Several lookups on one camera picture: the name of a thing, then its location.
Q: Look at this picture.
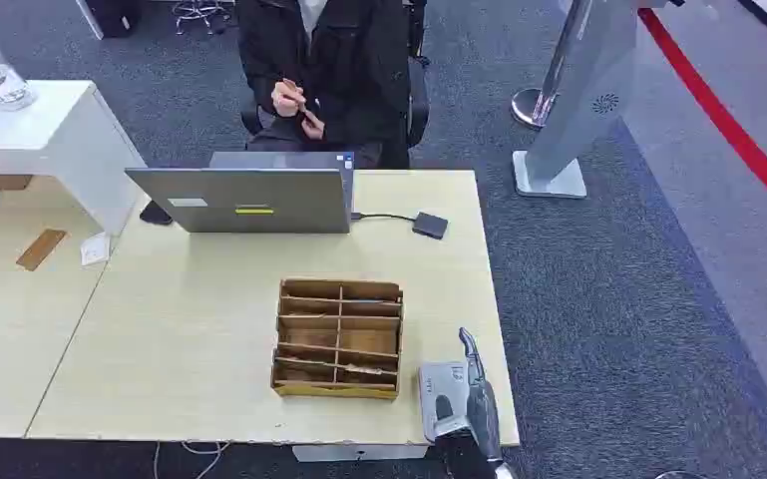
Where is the grey kiosk stand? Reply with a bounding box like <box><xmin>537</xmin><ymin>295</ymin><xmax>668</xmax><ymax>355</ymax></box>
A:
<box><xmin>512</xmin><ymin>0</ymin><xmax>643</xmax><ymax>201</ymax></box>

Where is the chrome chair base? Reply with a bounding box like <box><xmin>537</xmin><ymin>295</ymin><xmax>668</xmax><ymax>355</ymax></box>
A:
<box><xmin>171</xmin><ymin>0</ymin><xmax>233</xmax><ymax>36</ymax></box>

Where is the person's left hand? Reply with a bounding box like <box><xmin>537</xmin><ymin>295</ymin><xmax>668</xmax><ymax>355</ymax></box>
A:
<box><xmin>299</xmin><ymin>108</ymin><xmax>327</xmax><ymax>142</ymax></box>

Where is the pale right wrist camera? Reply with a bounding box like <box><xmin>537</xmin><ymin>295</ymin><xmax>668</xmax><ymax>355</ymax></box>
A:
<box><xmin>418</xmin><ymin>361</ymin><xmax>472</xmax><ymax>443</ymax></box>

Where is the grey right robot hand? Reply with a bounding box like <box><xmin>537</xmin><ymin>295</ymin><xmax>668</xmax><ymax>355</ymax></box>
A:
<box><xmin>434</xmin><ymin>326</ymin><xmax>506</xmax><ymax>465</ymax></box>

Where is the person's right hand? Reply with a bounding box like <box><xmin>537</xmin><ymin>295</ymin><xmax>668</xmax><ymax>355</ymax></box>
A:
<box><xmin>270</xmin><ymin>79</ymin><xmax>309</xmax><ymax>120</ymax></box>

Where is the black mouse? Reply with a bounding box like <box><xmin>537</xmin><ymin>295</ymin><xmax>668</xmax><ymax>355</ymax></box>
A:
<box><xmin>139</xmin><ymin>199</ymin><xmax>175</xmax><ymax>228</ymax></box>

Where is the white desk frame beam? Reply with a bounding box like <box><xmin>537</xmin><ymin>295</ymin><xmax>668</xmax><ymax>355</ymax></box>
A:
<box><xmin>290</xmin><ymin>443</ymin><xmax>430</xmax><ymax>463</ymax></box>

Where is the chrome stanchion post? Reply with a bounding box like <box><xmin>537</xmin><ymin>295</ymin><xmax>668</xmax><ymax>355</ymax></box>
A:
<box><xmin>510</xmin><ymin>0</ymin><xmax>592</xmax><ymax>131</ymax></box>

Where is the white cabinet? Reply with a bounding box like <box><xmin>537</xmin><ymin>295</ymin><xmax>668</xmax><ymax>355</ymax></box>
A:
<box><xmin>0</xmin><ymin>79</ymin><xmax>149</xmax><ymax>238</ymax></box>

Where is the person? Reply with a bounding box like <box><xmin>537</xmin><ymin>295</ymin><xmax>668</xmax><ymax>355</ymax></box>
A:
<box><xmin>235</xmin><ymin>0</ymin><xmax>417</xmax><ymax>171</ymax></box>

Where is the black adapter cable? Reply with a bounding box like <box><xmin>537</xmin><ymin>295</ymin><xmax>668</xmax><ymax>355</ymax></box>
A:
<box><xmin>350</xmin><ymin>211</ymin><xmax>418</xmax><ymax>225</ymax></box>

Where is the white card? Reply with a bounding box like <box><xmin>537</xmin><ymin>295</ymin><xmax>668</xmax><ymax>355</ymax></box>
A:
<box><xmin>79</xmin><ymin>231</ymin><xmax>113</xmax><ymax>267</ymax></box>

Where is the grey laptop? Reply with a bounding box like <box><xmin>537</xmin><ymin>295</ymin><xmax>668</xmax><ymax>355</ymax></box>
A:
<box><xmin>124</xmin><ymin>150</ymin><xmax>357</xmax><ymax>236</ymax></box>

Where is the white cable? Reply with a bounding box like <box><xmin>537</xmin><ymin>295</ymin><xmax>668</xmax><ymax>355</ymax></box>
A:
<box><xmin>152</xmin><ymin>440</ymin><xmax>232</xmax><ymax>479</ymax></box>

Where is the wooden card box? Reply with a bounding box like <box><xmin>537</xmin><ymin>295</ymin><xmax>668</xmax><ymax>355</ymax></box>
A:
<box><xmin>269</xmin><ymin>276</ymin><xmax>406</xmax><ymax>402</ymax></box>

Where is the dark grey adapter box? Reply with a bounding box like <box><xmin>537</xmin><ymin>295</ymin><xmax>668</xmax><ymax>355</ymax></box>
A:
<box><xmin>411</xmin><ymin>211</ymin><xmax>451</xmax><ymax>241</ymax></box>

